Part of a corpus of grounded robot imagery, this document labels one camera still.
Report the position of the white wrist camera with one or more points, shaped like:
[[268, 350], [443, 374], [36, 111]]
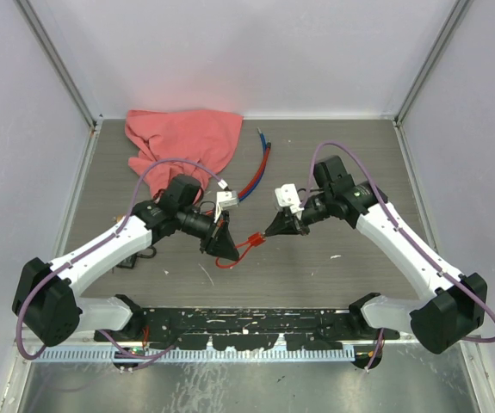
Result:
[[286, 198], [225, 199]]

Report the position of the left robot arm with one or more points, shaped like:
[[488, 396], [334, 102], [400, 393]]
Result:
[[49, 298]]

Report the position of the red cable lock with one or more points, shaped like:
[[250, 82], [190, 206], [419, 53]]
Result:
[[249, 188]]

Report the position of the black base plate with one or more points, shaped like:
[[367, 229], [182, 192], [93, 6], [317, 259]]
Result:
[[244, 329]]

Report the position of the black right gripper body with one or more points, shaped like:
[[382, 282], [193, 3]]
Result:
[[302, 227]]

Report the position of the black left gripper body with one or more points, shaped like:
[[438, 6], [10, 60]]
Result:
[[206, 242]]

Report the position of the slotted cable duct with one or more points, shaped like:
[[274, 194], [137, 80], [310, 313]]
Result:
[[279, 353]]

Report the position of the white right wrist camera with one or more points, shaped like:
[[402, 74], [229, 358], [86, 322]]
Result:
[[286, 198]]

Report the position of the blue cable lock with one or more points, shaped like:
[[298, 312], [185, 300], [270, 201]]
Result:
[[264, 141]]

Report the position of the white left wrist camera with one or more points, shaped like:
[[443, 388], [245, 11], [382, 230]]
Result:
[[225, 199]]

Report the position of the pink cloth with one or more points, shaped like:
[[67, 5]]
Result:
[[207, 137]]

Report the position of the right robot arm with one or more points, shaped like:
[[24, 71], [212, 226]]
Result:
[[448, 306]]

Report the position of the red cable padlock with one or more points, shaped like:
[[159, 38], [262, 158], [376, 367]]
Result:
[[244, 248]]

